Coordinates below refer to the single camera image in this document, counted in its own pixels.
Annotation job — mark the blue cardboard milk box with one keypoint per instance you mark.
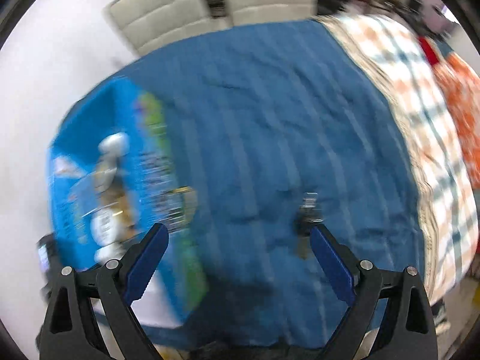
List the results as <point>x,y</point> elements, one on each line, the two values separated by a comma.
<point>120,194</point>

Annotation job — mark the black key bunch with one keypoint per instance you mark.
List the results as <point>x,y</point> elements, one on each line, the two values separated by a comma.
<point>308,216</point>

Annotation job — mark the white cream jar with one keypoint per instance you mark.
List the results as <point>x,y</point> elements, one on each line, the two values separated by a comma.
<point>106,227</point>

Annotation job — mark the white usb charger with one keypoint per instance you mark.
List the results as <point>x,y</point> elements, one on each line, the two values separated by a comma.
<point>115,145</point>

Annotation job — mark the clear acrylic box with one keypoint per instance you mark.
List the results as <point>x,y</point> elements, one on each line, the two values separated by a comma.
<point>85,200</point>

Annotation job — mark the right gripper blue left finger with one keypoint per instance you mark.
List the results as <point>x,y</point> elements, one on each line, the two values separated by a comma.
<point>70,329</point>

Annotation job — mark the orange floral pillow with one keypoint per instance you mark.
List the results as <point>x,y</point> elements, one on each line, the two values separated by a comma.
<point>460,87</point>

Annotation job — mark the white earbuds case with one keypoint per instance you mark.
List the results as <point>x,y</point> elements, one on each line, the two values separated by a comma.
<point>109,252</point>

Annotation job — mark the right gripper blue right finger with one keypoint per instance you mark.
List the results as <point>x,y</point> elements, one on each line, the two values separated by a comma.
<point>407,328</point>

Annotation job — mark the blue striped bed cover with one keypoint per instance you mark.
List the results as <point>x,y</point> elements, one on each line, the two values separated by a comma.
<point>227,132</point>

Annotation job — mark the left white padded chair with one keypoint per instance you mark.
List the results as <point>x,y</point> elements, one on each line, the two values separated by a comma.
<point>147,25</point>

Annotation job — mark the plaid orange blue blanket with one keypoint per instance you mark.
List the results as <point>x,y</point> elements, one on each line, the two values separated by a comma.
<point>392,58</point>

